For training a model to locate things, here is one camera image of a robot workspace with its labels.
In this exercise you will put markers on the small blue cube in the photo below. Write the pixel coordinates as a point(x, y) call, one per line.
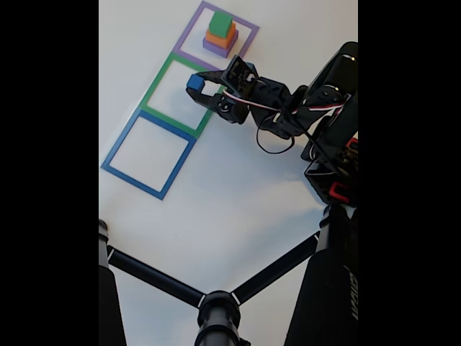
point(195, 82)

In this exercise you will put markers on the purple square block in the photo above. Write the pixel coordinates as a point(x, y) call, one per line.
point(216, 51)

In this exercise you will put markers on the orange square block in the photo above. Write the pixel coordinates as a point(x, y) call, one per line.
point(216, 40)

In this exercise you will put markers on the green square block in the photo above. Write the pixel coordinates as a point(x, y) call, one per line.
point(219, 22)

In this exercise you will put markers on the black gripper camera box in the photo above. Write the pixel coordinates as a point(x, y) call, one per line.
point(239, 77)

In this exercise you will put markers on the green square frame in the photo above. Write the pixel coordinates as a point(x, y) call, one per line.
point(153, 90)

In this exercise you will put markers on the purple square frame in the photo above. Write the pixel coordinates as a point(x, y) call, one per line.
point(187, 29)

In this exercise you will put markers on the blue square frame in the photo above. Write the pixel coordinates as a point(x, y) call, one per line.
point(144, 184)

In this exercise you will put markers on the black camera tripod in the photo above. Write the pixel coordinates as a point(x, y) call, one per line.
point(324, 288)

